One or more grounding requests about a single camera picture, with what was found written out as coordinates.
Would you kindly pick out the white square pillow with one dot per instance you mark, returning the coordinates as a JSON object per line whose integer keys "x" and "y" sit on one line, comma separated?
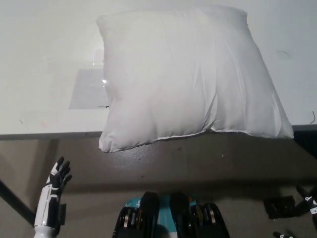
{"x": 188, "y": 81}

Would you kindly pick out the grey plastic sheet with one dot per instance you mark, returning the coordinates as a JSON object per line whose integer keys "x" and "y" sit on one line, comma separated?
{"x": 86, "y": 91}

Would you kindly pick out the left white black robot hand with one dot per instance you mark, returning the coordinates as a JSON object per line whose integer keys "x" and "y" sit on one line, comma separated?
{"x": 48, "y": 198}

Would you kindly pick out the black diagonal table leg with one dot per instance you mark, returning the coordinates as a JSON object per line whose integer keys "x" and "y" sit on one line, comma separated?
{"x": 17, "y": 198}

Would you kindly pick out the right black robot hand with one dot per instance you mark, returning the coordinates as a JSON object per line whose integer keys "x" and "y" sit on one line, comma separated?
{"x": 310, "y": 204}

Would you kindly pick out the short black thread scrap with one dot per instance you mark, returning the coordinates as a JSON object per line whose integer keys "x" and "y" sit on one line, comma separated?
{"x": 314, "y": 116}

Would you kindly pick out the curved black thread scrap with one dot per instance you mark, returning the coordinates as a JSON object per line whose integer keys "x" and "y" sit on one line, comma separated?
{"x": 284, "y": 52}

